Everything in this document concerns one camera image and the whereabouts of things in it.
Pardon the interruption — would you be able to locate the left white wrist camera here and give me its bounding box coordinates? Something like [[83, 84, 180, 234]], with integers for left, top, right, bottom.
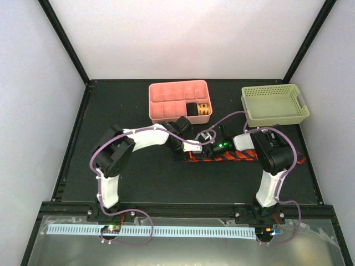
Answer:
[[183, 140, 202, 154]]

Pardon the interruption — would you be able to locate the light blue slotted cable duct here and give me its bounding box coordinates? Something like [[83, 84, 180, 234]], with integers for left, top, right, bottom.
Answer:
[[46, 224, 256, 240]]

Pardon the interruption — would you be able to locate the green perforated plastic basket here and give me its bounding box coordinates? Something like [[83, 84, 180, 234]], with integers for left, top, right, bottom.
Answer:
[[241, 84, 310, 127]]

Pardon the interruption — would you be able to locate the orange navy striped tie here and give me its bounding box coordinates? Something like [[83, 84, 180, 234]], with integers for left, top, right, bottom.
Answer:
[[187, 149, 307, 165]]

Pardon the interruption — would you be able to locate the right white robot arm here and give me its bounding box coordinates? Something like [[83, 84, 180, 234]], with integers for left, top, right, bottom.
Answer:
[[207, 126, 297, 223]]

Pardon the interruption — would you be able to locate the purple cable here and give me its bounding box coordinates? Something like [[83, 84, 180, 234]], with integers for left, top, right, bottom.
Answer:
[[89, 127, 217, 246], [197, 110, 303, 246]]

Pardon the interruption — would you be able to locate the black left frame post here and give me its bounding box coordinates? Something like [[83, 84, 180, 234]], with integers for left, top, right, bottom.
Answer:
[[38, 0, 90, 85]]

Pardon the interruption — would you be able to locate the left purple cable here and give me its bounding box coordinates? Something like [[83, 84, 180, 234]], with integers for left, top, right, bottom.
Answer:
[[89, 127, 217, 246]]

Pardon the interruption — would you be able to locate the rolled black tie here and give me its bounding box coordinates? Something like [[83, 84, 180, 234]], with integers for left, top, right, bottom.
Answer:
[[186, 103, 199, 116]]

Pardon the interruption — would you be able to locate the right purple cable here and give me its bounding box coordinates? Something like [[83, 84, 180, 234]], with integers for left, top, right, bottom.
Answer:
[[197, 110, 303, 246]]

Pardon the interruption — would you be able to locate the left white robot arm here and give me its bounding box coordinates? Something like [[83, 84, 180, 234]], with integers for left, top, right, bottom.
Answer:
[[89, 116, 192, 221]]

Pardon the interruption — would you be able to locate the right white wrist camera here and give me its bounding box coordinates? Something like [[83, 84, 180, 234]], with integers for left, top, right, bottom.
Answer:
[[196, 132, 212, 143]]

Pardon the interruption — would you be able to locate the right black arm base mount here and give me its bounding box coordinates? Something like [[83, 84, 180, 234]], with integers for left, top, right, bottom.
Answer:
[[234, 203, 285, 226]]

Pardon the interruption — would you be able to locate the black frame post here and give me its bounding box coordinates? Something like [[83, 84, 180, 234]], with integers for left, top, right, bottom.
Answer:
[[282, 0, 337, 84], [38, 0, 90, 85]]

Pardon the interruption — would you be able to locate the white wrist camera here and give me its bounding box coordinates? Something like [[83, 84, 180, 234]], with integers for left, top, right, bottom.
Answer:
[[183, 140, 202, 154], [196, 132, 212, 143]]

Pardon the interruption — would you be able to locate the pink compartment organizer box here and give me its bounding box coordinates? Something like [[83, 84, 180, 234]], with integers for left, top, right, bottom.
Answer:
[[148, 80, 213, 125]]

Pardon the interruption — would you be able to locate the black right frame post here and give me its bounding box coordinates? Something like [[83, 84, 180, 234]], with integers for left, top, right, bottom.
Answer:
[[282, 0, 337, 84]]

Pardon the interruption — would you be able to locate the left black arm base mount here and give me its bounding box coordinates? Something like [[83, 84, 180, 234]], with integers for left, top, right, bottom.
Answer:
[[87, 203, 138, 223]]

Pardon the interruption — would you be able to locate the rolled yellow patterned tie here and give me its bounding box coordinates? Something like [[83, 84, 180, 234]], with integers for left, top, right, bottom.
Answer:
[[197, 103, 211, 115]]

